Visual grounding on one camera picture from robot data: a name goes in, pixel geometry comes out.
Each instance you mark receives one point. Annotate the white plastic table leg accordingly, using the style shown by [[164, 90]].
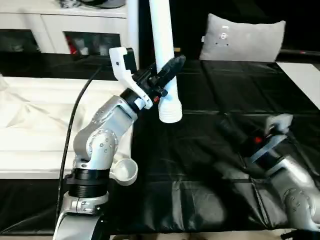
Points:
[[162, 30], [133, 25]]

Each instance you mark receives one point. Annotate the white plastic table top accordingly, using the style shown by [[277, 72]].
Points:
[[30, 115]]

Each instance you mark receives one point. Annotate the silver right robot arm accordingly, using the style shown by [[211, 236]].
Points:
[[295, 185]]

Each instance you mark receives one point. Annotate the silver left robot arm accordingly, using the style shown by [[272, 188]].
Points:
[[100, 135]]

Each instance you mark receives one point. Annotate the black work mat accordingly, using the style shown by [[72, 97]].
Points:
[[225, 100]]

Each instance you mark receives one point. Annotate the black sofa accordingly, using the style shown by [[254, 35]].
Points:
[[192, 30]]

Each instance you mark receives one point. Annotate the white flat board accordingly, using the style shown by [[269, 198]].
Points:
[[302, 82]]

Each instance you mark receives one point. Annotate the grey cushion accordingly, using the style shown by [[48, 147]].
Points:
[[245, 40]]

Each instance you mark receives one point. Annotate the white glass-door cabinet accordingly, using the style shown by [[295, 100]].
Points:
[[50, 22]]

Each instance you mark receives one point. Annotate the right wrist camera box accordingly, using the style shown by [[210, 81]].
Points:
[[277, 122]]

